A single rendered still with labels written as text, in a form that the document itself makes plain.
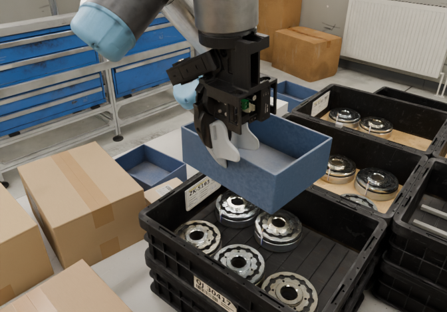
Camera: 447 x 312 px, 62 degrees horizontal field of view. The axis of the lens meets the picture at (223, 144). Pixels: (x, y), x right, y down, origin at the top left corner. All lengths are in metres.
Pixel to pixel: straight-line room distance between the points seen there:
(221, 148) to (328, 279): 0.39
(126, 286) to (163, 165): 0.47
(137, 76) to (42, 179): 1.90
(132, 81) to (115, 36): 2.38
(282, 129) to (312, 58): 3.24
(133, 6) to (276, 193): 0.31
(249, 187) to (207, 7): 0.26
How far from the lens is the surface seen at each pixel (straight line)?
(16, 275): 0.98
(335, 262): 0.83
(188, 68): 0.51
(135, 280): 0.96
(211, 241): 0.80
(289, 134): 0.67
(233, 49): 0.44
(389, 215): 0.82
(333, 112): 1.35
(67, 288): 0.78
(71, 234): 0.93
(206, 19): 0.44
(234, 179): 0.57
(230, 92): 0.45
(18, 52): 2.48
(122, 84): 2.82
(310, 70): 3.94
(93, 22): 0.48
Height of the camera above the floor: 1.43
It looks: 31 degrees down
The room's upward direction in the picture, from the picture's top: straight up
